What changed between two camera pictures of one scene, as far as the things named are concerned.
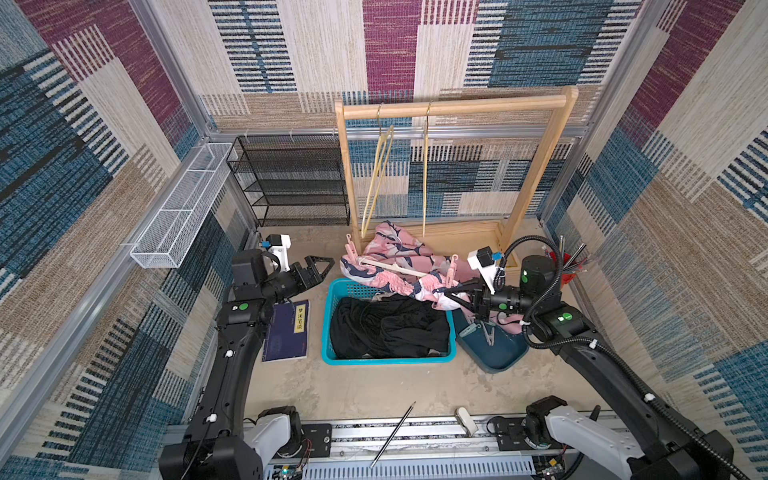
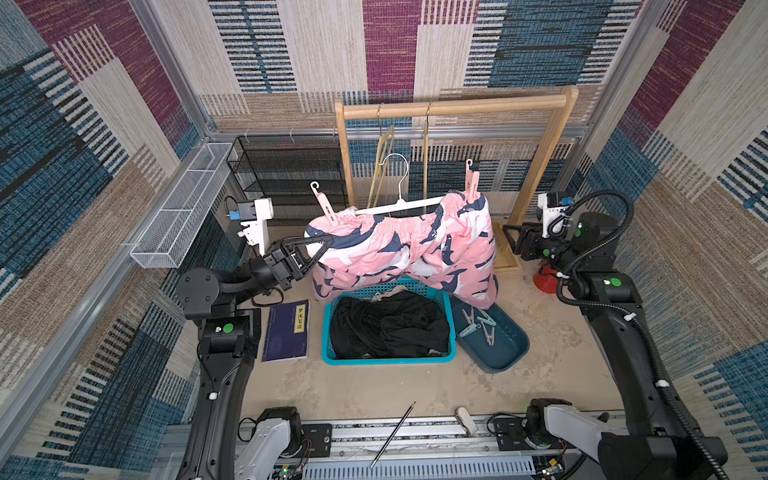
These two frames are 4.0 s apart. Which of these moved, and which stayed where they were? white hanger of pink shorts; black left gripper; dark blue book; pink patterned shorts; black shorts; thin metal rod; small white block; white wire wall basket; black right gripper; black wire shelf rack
Moved: black right gripper; pink patterned shorts; white hanger of pink shorts; black left gripper
Stayed: black wire shelf rack; thin metal rod; white wire wall basket; black shorts; small white block; dark blue book
